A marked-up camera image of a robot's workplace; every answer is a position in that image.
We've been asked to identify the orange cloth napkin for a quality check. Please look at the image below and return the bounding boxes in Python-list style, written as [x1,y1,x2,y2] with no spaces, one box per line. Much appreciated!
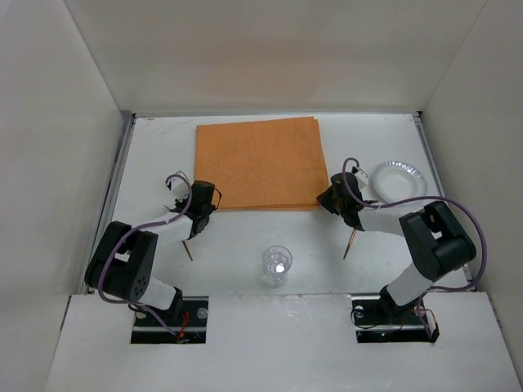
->
[194,116,329,211]

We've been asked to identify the white paper plate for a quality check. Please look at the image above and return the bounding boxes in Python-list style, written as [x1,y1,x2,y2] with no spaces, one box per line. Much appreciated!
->
[372,161,428,203]

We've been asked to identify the clear plastic cup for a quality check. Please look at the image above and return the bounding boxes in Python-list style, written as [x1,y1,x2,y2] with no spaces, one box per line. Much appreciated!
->
[261,245,293,287]

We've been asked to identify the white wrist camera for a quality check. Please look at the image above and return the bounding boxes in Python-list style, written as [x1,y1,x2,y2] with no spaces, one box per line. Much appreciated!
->
[352,167,369,189]
[164,171,191,201]

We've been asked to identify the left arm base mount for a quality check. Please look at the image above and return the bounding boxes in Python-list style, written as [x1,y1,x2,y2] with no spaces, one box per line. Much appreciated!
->
[130,296,209,345]

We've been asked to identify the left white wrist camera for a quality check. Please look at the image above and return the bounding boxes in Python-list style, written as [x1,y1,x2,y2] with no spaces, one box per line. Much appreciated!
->
[164,171,191,201]

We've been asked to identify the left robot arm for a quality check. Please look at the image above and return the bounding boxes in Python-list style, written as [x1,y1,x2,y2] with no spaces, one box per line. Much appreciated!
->
[84,180,218,326]

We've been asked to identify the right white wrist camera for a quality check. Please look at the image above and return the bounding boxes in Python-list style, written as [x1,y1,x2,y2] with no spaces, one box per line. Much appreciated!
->
[352,167,369,189]

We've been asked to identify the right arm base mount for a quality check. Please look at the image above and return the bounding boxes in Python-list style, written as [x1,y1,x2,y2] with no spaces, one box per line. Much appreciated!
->
[350,296,440,344]

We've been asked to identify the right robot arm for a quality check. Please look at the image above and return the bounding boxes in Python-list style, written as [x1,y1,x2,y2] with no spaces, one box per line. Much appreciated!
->
[316,172,476,319]

